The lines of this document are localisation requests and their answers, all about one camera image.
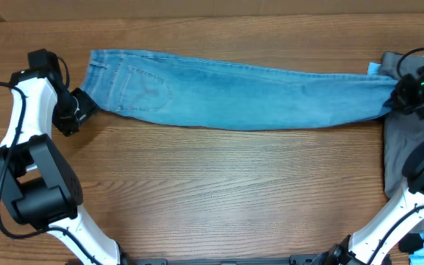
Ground light blue denim jeans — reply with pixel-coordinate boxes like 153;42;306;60
82;49;396;130

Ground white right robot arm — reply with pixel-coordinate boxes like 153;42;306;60
289;52;424;264

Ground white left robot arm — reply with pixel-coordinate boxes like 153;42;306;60
0;68;131;264

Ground grey folded shirt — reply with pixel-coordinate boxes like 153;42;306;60
378;52;424;233

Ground black folded garment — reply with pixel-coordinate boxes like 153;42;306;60
398;233;424;254

